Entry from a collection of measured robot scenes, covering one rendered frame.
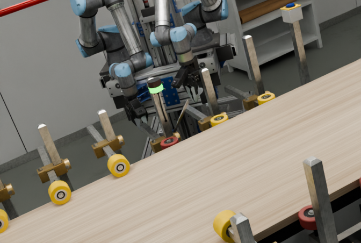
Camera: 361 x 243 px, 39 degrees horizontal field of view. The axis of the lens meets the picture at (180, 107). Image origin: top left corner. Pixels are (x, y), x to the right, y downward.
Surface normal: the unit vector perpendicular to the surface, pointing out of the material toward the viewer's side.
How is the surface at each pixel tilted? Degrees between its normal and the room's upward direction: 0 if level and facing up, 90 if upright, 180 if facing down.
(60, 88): 90
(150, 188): 0
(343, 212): 90
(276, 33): 90
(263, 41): 90
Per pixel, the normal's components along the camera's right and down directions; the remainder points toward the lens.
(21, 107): 0.41, 0.25
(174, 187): -0.28, -0.88
